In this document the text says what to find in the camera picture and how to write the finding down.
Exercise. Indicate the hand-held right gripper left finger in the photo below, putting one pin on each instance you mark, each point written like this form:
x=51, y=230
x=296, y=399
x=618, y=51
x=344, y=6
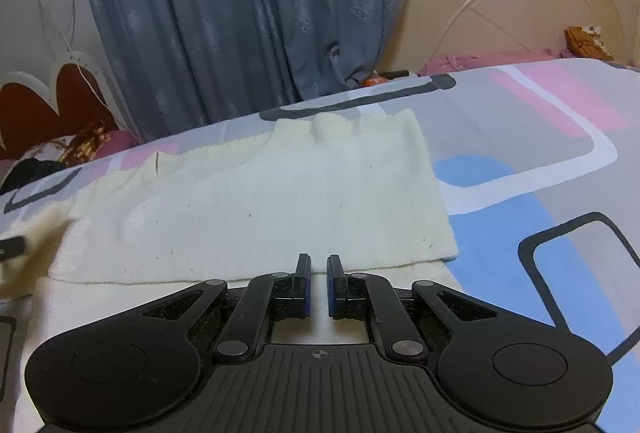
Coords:
x=306, y=295

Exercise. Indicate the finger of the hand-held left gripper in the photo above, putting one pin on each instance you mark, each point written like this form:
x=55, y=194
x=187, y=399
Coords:
x=11, y=247

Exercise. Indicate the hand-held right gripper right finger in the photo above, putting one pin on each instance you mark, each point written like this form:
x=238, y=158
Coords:
x=331, y=295

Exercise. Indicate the cream knit sweater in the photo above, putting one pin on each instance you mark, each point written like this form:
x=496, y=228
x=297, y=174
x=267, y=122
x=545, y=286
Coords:
x=280, y=193

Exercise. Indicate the brown patterned pillow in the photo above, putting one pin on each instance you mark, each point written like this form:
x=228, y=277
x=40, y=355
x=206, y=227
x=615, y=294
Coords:
x=75, y=148

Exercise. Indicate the brown flower-shaped headboard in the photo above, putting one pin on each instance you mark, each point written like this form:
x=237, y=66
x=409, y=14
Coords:
x=45, y=103

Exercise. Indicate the small orange object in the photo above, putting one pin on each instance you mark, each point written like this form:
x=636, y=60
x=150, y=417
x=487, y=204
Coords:
x=374, y=81

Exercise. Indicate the patterned pastel bedspread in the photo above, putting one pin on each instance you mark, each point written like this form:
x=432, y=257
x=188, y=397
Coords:
x=525, y=193

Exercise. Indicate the small black object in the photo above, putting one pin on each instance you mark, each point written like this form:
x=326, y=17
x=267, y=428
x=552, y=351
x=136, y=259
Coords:
x=399, y=73

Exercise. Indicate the pink bed sheet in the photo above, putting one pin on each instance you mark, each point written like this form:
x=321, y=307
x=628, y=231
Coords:
x=480, y=60

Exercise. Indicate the blue floral curtain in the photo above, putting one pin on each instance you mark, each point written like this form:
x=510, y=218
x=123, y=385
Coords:
x=200, y=23

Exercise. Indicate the cream arched headboard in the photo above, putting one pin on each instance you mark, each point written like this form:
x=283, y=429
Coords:
x=520, y=8

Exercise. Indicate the orange patterned cloth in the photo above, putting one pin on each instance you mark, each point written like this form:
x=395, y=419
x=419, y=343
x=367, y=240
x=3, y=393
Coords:
x=587, y=42

